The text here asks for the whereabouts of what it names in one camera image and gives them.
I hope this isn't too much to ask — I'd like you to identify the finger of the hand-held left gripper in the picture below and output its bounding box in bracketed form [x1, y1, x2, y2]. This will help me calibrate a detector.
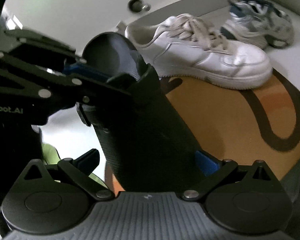
[0, 66, 135, 106]
[0, 29, 109, 79]

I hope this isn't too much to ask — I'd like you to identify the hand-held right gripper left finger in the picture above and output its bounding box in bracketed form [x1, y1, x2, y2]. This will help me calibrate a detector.
[14, 149, 115, 201]

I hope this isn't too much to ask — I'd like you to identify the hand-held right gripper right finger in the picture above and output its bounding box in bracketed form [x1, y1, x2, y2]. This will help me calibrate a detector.
[181, 150, 284, 200]

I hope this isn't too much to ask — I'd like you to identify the white lace-up sneaker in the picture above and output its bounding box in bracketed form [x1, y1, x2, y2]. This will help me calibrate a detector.
[124, 14, 272, 90]

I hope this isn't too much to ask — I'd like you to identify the grey blue running sneaker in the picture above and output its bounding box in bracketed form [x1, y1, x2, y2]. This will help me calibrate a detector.
[220, 0, 295, 49]

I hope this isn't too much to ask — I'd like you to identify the orange cartoon floor mat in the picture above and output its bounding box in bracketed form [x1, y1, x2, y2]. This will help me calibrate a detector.
[162, 69, 300, 180]

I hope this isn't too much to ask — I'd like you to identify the black door stopper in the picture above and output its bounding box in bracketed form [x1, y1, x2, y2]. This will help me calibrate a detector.
[128, 0, 150, 13]

